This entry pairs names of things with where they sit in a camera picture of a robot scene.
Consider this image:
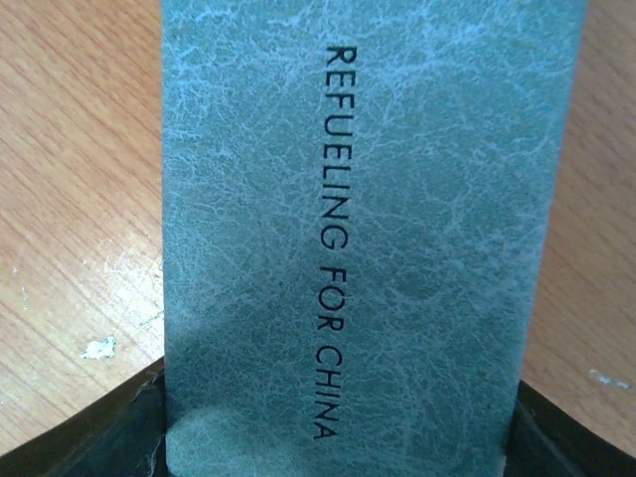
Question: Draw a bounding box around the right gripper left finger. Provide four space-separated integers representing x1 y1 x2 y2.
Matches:
1 359 167 476

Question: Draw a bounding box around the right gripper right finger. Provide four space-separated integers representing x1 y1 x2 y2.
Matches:
506 381 635 477

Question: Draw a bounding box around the grey-green glasses case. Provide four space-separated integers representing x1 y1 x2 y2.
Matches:
161 1 586 476

